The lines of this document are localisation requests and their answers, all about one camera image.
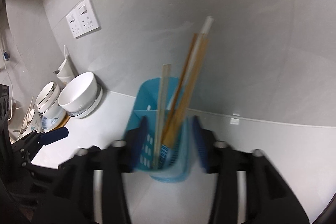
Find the white wall socket pair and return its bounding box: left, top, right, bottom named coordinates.
left=66, top=0, right=100, bottom=38

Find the white bowl with dark rim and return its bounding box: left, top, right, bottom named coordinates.
left=35, top=81, right=61, bottom=119

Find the blue plastic utensil holder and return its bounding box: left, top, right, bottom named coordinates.
left=126, top=78, right=190, bottom=183

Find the blue patterned white bowl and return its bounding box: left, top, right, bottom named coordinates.
left=15, top=96, right=66, bottom=140

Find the chopstick with pale grey end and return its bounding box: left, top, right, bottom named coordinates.
left=161, top=34, right=198, bottom=141

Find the large white bowl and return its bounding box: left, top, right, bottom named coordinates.
left=58, top=72, right=98, bottom=112

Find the chopstick with blue dotted end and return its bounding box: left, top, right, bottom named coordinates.
left=159, top=33, right=208, bottom=151

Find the plain short bamboo chopstick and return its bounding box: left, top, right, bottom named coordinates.
left=153, top=64, right=171, bottom=169

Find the white plastic chopstick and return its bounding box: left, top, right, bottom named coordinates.
left=167, top=15, right=215, bottom=109

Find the white ceramic jug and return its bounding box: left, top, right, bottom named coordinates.
left=54, top=46, right=75, bottom=85

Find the wooden plate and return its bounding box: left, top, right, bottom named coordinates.
left=51, top=114, right=70, bottom=131

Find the white ridged plate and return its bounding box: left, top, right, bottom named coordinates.
left=67, top=85, right=103, bottom=119

